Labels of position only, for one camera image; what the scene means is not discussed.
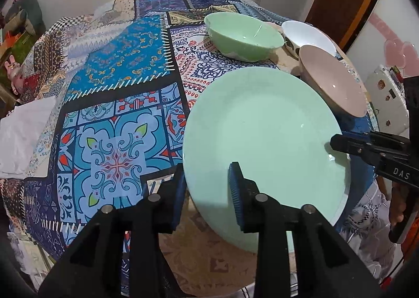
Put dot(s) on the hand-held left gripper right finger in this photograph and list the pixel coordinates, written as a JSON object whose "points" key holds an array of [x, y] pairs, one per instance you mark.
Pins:
{"points": [[235, 193]]}

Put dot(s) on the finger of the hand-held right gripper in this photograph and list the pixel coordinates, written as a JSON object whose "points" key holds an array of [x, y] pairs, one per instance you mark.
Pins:
{"points": [[353, 144]]}

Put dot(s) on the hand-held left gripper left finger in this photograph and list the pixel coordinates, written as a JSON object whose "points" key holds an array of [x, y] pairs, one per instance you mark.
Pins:
{"points": [[179, 209]]}

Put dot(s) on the pink bowl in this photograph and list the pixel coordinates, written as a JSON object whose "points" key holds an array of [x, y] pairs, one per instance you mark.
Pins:
{"points": [[327, 72]]}

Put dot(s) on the green plate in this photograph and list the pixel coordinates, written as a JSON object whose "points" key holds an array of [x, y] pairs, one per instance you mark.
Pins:
{"points": [[262, 121]]}

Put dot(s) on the white bowl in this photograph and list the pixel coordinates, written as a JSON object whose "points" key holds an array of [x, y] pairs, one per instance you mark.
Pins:
{"points": [[307, 33]]}

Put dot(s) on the person's right hand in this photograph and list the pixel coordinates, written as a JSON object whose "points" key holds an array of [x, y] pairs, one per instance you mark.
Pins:
{"points": [[396, 201]]}

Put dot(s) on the white appliance with stickers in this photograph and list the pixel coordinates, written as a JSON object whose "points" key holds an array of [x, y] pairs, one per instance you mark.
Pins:
{"points": [[386, 98]]}

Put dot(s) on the white patterned bedsheet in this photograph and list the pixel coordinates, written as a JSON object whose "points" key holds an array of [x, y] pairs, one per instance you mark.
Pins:
{"points": [[370, 229]]}

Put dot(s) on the white wardrobe pink print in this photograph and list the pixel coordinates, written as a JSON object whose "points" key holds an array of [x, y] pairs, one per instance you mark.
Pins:
{"points": [[386, 33]]}

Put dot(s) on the patchwork tablecloth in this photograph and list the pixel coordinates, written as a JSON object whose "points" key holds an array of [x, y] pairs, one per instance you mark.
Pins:
{"points": [[124, 88]]}

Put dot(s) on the green bowl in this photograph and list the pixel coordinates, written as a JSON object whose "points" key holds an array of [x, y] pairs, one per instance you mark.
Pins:
{"points": [[242, 33]]}

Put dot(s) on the white cloth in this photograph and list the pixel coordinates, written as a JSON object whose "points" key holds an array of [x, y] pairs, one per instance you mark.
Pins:
{"points": [[23, 134]]}

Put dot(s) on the pink bunny toy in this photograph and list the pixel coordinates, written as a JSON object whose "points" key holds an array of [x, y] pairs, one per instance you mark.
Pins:
{"points": [[13, 72]]}

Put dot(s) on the green storage bag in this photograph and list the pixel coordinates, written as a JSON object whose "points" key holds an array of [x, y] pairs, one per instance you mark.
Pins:
{"points": [[23, 44]]}

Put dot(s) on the grey green plush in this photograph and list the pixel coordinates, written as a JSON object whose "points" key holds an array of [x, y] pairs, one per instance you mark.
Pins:
{"points": [[26, 13]]}

